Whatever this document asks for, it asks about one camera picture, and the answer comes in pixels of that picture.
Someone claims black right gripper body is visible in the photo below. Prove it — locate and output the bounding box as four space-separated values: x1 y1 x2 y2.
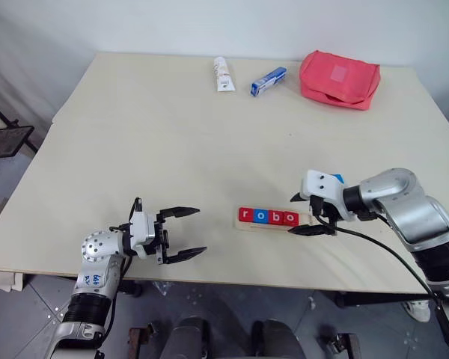
308 194 340 227

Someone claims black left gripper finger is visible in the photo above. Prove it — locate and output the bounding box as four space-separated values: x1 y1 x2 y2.
157 206 201 222
161 246 207 266

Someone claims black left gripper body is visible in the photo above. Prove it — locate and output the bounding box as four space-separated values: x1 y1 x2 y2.
153 211 170 265

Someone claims wooden tile holder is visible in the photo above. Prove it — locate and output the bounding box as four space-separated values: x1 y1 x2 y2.
232 207 319 235

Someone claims blue white carton box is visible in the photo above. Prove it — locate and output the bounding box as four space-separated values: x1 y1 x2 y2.
250 67 287 97

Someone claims red fabric pouch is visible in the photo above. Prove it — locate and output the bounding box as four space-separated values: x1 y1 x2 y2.
298 50 382 111

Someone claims white shoe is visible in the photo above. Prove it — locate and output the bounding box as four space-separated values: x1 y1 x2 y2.
401 298 432 323

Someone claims white tube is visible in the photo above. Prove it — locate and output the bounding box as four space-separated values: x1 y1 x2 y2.
213 55 236 93

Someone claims white box under table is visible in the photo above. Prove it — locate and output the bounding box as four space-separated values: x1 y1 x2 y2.
0 268 24 293

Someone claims black tablet on stand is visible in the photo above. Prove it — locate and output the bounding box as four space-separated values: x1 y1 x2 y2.
0 125 35 160

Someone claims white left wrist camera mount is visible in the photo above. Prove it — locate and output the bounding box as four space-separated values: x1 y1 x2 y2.
129 209 158 260

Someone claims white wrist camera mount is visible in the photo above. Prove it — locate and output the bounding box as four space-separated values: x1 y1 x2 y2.
129 209 158 260
300 170 348 221

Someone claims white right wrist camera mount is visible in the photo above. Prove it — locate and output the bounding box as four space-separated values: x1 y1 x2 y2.
300 170 348 221

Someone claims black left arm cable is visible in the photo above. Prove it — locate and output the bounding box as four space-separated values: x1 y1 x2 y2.
97 197 143 337

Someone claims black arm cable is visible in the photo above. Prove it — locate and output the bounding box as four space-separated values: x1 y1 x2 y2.
97 197 143 337
310 196 449 352

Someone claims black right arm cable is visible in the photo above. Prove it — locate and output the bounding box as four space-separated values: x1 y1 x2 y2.
310 196 449 352

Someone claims rusty metal bracket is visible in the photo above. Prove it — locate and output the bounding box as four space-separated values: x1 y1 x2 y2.
128 324 155 347

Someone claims black table frame bar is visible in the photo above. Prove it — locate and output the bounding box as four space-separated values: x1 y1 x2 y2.
335 290 437 308

